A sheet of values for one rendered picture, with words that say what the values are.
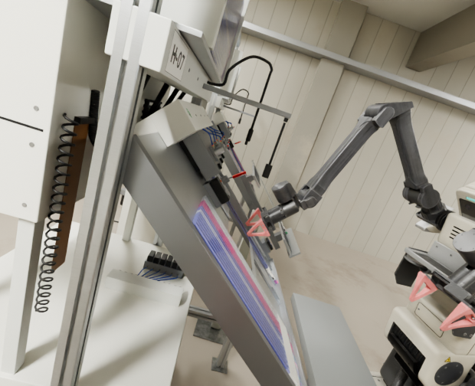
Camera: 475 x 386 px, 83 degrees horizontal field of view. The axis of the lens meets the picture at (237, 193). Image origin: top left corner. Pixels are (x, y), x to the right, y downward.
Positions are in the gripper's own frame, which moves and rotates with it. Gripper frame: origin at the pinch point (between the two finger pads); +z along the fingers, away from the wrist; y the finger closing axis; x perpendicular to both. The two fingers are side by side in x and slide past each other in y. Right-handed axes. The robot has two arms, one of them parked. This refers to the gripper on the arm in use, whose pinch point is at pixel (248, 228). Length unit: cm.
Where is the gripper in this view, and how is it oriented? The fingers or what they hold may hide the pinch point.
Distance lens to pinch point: 102.2
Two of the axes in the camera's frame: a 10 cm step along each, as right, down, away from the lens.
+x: 4.8, 8.5, 2.4
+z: -8.8, 4.6, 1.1
